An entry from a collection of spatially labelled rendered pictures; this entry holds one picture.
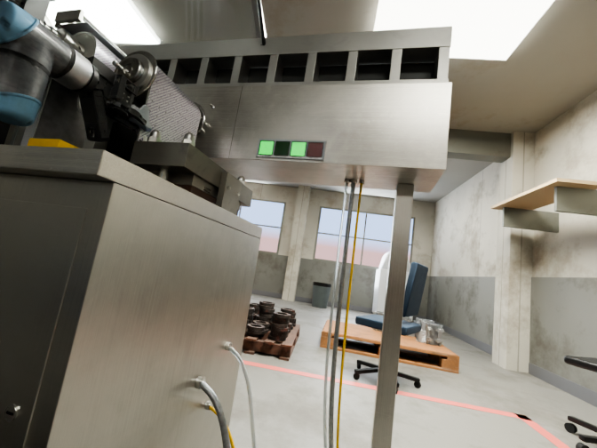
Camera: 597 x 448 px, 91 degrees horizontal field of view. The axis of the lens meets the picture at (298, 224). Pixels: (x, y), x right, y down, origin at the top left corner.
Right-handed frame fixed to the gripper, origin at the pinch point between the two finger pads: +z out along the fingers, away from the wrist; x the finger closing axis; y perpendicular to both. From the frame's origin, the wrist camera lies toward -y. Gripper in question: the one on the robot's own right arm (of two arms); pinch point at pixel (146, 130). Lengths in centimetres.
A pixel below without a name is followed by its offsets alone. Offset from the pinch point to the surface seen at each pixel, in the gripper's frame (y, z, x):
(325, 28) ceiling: 188, 164, -2
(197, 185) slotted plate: -14.2, 1.4, -19.0
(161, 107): 9.1, 3.1, -0.2
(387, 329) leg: -47, 46, -73
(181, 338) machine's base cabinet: -50, -3, -26
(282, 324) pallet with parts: -82, 200, 6
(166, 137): 1.9, 7.8, -0.3
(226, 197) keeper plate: -14.4, 11.6, -22.0
